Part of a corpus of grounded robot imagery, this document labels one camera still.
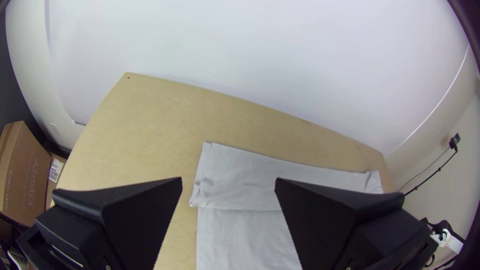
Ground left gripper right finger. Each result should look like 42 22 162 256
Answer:
274 177 440 270

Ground grey t-shirt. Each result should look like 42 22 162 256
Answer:
189 141 384 270

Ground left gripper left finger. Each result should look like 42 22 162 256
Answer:
34 176 184 270

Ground large cardboard box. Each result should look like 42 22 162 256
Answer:
0 120 53 228

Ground black cable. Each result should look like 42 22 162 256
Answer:
403 148 458 197

